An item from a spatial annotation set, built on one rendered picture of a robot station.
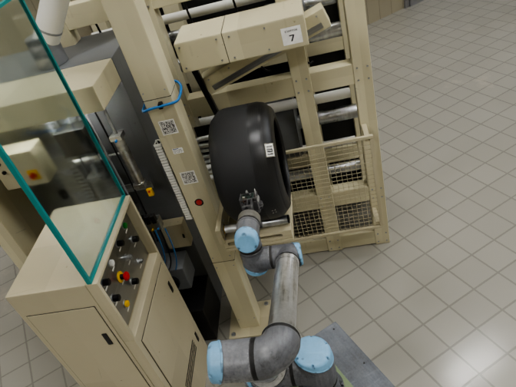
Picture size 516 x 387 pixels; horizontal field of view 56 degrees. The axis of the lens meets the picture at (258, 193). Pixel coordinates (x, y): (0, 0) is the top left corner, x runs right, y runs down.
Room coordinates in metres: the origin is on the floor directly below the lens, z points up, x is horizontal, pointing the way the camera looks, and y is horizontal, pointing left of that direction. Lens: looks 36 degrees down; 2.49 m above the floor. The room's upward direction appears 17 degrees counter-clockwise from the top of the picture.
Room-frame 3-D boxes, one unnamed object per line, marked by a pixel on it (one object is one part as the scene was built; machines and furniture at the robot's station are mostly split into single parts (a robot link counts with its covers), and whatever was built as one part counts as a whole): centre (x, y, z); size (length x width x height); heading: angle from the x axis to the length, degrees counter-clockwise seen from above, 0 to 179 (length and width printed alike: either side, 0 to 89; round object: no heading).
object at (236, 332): (2.07, 0.29, 0.01); 0.27 x 0.27 x 0.02; 78
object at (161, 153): (2.06, 0.38, 1.19); 0.05 x 0.04 x 0.48; 168
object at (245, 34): (2.31, -0.15, 1.71); 0.61 x 0.25 x 0.15; 78
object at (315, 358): (1.11, -0.01, 0.80); 0.17 x 0.15 x 0.18; 77
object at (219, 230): (2.08, 0.21, 0.90); 0.40 x 0.03 x 0.10; 168
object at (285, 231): (1.90, 0.06, 0.83); 0.36 x 0.09 x 0.06; 78
